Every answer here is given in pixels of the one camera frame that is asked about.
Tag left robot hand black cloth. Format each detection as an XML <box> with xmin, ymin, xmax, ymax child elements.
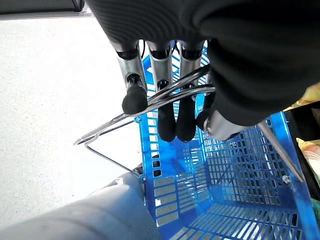
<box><xmin>84</xmin><ymin>0</ymin><xmax>320</xmax><ymax>144</ymax></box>

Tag blue plastic basket wire handles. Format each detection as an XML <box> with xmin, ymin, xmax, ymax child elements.
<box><xmin>73</xmin><ymin>41</ymin><xmax>320</xmax><ymax>240</ymax></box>

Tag yellow pink snack pack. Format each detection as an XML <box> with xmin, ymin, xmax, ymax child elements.
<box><xmin>296</xmin><ymin>136</ymin><xmax>320</xmax><ymax>182</ymax></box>

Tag dark grey shelf base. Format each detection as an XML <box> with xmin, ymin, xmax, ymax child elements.
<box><xmin>0</xmin><ymin>0</ymin><xmax>94</xmax><ymax>16</ymax></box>

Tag green snack pack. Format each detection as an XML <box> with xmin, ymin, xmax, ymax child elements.
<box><xmin>310</xmin><ymin>197</ymin><xmax>320</xmax><ymax>240</ymax></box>

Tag silver robot leg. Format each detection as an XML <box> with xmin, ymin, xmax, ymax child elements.
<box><xmin>0</xmin><ymin>171</ymin><xmax>162</xmax><ymax>240</ymax></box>

